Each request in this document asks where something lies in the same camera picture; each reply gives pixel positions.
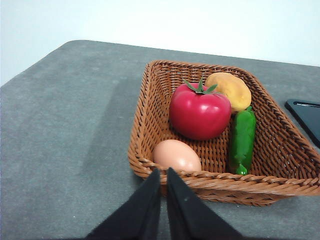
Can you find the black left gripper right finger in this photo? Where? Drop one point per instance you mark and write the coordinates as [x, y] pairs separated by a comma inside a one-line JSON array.
[[185, 215]]

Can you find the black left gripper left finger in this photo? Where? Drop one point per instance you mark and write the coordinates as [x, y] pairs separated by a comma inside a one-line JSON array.
[[140, 215]]

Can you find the red tomato with green stem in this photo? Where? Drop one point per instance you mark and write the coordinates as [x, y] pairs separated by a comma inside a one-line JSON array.
[[197, 115]]

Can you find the beige egg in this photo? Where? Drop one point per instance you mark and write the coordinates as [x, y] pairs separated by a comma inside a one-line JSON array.
[[175, 156]]

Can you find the green cucumber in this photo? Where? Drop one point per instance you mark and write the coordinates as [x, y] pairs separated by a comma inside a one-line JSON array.
[[242, 140]]

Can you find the brown wicker basket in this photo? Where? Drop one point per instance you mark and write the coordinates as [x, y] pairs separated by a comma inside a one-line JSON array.
[[155, 107]]

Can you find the black cutting board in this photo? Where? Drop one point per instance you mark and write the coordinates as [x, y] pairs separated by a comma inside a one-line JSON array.
[[307, 117]]

